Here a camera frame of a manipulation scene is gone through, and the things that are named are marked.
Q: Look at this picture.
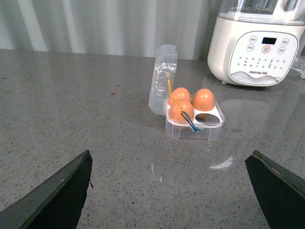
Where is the clear plastic bag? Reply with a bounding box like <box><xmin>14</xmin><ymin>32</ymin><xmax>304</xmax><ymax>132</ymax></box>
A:
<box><xmin>291</xmin><ymin>55</ymin><xmax>305</xmax><ymax>79</ymax></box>

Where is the blue rubber band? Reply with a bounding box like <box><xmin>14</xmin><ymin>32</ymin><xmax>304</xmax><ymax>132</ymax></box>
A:
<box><xmin>180</xmin><ymin>111</ymin><xmax>200</xmax><ymax>133</ymax></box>

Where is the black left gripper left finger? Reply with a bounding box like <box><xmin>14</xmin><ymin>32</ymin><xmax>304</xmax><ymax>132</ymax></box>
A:
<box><xmin>0</xmin><ymin>150</ymin><xmax>92</xmax><ymax>229</ymax></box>

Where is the brown egg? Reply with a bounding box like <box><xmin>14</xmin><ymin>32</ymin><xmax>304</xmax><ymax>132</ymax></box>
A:
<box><xmin>192</xmin><ymin>88</ymin><xmax>215</xmax><ymax>112</ymax></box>
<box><xmin>168</xmin><ymin>87</ymin><xmax>191</xmax><ymax>106</ymax></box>
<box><xmin>169</xmin><ymin>99</ymin><xmax>194</xmax><ymax>124</ymax></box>

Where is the clear plastic egg box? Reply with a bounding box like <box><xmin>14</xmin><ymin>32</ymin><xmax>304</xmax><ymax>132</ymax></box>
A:
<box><xmin>149</xmin><ymin>44</ymin><xmax>225</xmax><ymax>141</ymax></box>

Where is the white Joyoung blender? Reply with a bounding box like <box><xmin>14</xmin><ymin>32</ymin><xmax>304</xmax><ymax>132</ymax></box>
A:
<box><xmin>207</xmin><ymin>0</ymin><xmax>305</xmax><ymax>87</ymax></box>

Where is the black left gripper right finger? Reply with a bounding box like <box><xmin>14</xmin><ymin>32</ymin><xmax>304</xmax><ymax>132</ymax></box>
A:
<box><xmin>245</xmin><ymin>150</ymin><xmax>305</xmax><ymax>229</ymax></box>

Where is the brown egg back right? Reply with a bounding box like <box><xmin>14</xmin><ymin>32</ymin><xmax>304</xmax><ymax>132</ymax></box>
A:
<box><xmin>192</xmin><ymin>88</ymin><xmax>215</xmax><ymax>112</ymax></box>

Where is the brown egg back left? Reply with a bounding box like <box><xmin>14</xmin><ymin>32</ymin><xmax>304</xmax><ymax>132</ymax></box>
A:
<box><xmin>168</xmin><ymin>87</ymin><xmax>191</xmax><ymax>106</ymax></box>

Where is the brown egg front left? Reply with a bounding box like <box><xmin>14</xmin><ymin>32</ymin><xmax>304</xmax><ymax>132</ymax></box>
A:
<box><xmin>169</xmin><ymin>99</ymin><xmax>194</xmax><ymax>124</ymax></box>

